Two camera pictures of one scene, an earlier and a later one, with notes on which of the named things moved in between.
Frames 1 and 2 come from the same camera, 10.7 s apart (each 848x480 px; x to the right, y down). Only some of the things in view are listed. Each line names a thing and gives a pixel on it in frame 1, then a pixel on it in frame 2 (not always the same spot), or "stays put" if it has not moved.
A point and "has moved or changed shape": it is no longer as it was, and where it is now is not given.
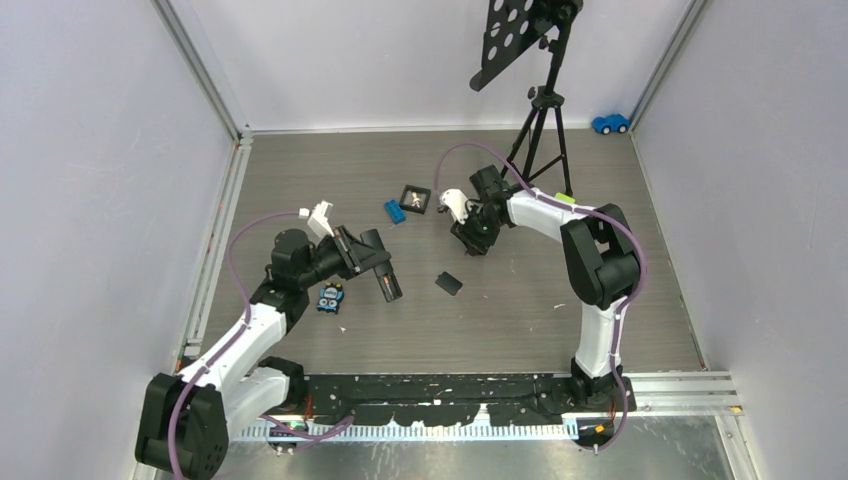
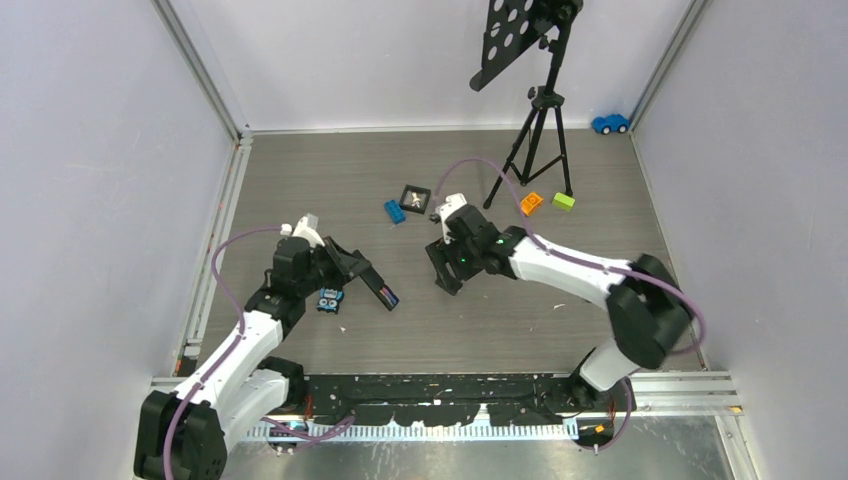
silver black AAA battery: [387, 284] has moved or changed shape
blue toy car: [611, 123] stays put
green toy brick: [563, 197] stays put
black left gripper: [359, 256] to [348, 263]
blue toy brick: [395, 211] stays put
